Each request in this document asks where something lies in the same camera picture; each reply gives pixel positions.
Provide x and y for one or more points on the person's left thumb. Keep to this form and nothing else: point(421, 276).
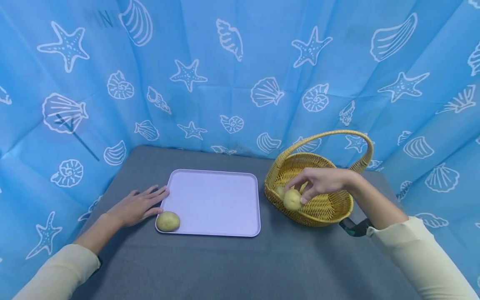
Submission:
point(153, 212)

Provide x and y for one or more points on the person's left middle finger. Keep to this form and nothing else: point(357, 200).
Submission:
point(155, 193)

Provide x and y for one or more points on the person's right fingers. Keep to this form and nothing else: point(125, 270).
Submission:
point(303, 187)

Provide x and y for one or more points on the person's left hand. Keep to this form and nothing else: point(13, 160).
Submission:
point(133, 208)

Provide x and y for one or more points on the yellow potato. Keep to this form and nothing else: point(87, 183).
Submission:
point(167, 221)
point(292, 201)
point(280, 191)

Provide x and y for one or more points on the person's left forearm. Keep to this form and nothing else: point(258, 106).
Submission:
point(71, 260)

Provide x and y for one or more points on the person's left little finger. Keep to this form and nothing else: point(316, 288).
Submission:
point(134, 193)

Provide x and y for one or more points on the person's right index finger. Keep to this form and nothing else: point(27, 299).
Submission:
point(296, 180)

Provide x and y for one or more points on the person's left ring finger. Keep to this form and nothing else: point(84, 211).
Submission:
point(148, 191)

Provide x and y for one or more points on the lavender plastic tray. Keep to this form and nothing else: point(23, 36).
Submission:
point(213, 203)

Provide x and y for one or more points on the person's left index finger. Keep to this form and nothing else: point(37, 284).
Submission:
point(159, 198)

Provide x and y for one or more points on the person's right thumb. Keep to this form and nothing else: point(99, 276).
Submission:
point(309, 195)

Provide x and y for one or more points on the person's right forearm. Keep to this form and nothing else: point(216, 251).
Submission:
point(405, 237)

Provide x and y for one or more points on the person's right hand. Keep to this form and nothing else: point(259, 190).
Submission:
point(326, 181)

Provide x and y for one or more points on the yellow wicker basket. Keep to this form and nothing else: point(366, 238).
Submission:
point(322, 208)

